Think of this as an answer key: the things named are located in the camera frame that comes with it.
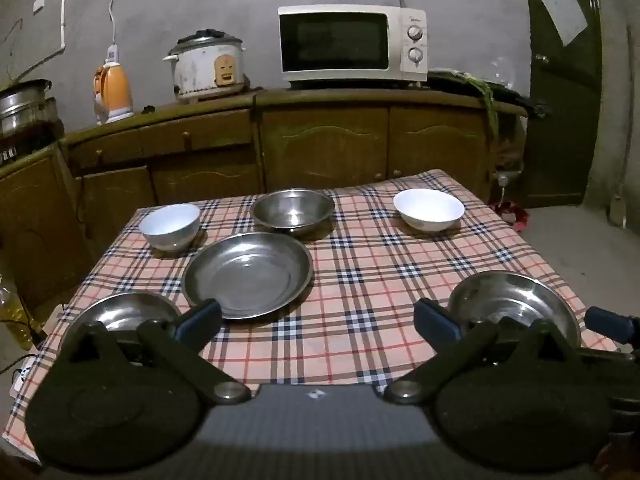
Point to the white wall socket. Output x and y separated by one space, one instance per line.
38 4

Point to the white rice cooker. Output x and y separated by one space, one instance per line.
200 70

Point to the small steel pot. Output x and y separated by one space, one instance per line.
47 110

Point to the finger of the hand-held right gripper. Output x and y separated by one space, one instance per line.
607 323

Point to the large steel pot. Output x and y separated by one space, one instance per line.
20 97

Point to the black tray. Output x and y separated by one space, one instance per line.
450 82

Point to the white power strip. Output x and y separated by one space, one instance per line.
22 375

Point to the wide white bowl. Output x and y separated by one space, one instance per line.
427 210

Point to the small white bowl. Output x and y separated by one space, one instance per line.
167 225

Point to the white paper sheet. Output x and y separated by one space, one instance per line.
562 7

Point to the shallow steel dish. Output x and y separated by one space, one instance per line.
130 312
505 295

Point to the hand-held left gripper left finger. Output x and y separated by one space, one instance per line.
200 317

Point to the orange electric kettle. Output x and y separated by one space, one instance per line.
115 90

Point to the deep steel bowl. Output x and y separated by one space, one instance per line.
292 210

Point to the green vegetables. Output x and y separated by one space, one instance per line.
487 100

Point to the dark green door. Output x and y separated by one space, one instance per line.
560 110

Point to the white microwave oven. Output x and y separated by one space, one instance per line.
340 40

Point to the plaid tablecloth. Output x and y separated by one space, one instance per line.
375 280

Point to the large steel basin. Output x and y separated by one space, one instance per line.
250 270

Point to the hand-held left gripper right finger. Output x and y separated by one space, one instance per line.
435 322

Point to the red plastic bag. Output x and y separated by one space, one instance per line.
515 215

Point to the wooden kitchen cabinet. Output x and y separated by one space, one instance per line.
325 140

